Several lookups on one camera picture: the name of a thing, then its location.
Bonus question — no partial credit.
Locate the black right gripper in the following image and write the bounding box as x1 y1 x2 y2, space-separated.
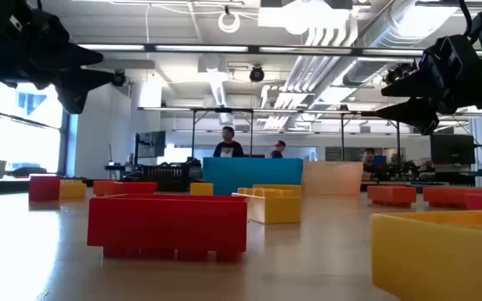
372 34 482 136

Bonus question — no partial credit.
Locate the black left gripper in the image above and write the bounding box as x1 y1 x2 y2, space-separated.
0 8 115 115

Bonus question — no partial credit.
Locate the orange toy brick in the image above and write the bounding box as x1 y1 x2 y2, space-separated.
423 186 482 209
367 185 418 209

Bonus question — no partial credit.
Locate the red two-by-four toy brick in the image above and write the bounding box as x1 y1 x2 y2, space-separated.
86 193 249 263
113 181 159 196

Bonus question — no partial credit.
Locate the yellow-orange two-by-four toy brick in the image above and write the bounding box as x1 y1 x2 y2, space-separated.
369 209 482 301

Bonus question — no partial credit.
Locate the yellow two-by-four toy brick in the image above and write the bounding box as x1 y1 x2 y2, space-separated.
231 183 303 226

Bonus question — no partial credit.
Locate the black computer monitor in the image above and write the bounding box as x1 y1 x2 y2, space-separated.
429 133 476 166
134 130 167 166

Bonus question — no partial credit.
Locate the orange translucent plastic bin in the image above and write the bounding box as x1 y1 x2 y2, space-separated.
302 161 364 197

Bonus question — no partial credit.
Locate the black mesh basket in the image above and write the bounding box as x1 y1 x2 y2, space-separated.
140 164 194 192

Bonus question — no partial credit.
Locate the small yellow toy brick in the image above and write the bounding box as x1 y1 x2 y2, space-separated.
189 182 214 196

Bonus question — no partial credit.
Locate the black overhead light bar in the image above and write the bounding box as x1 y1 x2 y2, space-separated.
76 43 427 59

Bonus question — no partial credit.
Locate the blue plastic bin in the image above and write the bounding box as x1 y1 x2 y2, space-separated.
202 157 305 196

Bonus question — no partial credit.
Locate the black ceiling-mounted camera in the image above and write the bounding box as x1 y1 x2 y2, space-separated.
249 65 266 84
110 69 127 88
385 61 424 86

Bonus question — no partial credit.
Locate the black background rig frame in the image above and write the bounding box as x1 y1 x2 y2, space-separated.
340 110 402 176
190 106 255 160

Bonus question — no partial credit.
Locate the silver ventilation duct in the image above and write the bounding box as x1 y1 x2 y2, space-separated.
341 0 466 87

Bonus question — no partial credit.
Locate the white coiled cable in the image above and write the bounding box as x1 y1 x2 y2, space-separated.
217 10 242 34

